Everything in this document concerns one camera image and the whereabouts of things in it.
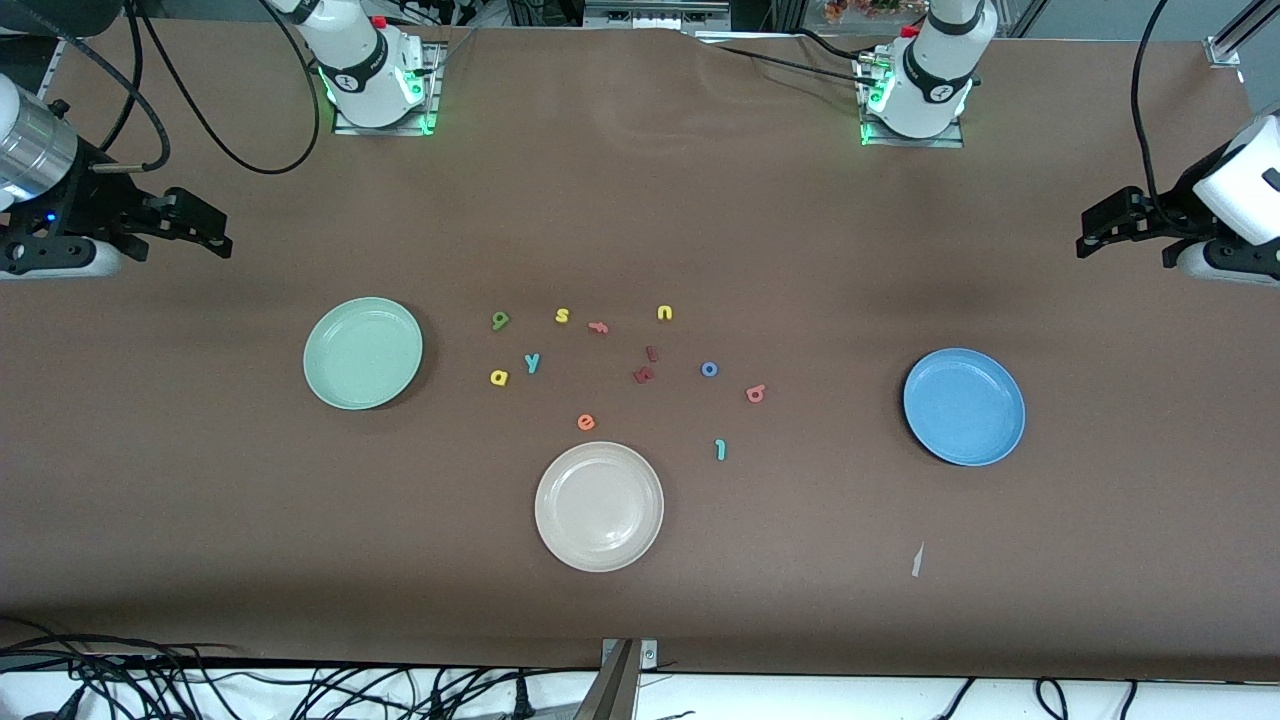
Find mint green plate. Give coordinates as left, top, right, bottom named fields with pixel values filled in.
left=303, top=296, right=424, bottom=411

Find blue plate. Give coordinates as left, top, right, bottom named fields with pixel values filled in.
left=902, top=347, right=1027, bottom=468

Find orange artificial flowers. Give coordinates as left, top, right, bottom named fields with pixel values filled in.
left=825, top=0, right=926, bottom=24

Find beige plate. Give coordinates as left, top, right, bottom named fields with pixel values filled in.
left=534, top=441, right=665, bottom=573

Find dark equipment rack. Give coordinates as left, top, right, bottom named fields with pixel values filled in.
left=505, top=0, right=776, bottom=31

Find aluminium table side rail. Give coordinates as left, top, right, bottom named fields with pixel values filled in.
left=25, top=38, right=76, bottom=113

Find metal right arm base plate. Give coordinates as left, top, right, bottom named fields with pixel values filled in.
left=332, top=40, right=442, bottom=137

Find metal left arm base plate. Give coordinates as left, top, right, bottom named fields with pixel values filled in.
left=855, top=50, right=967, bottom=150

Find aluminium frame profile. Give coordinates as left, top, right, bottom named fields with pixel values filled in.
left=1205, top=0, right=1280, bottom=67

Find black table cable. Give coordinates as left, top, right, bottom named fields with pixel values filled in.
left=690, top=28, right=886, bottom=91

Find tangled black floor cable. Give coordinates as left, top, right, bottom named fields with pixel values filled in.
left=0, top=618, right=601, bottom=720

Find grey camera pole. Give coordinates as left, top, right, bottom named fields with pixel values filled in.
left=574, top=640, right=641, bottom=720

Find silver table edge bracket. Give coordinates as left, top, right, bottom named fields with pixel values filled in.
left=600, top=638, right=659, bottom=673

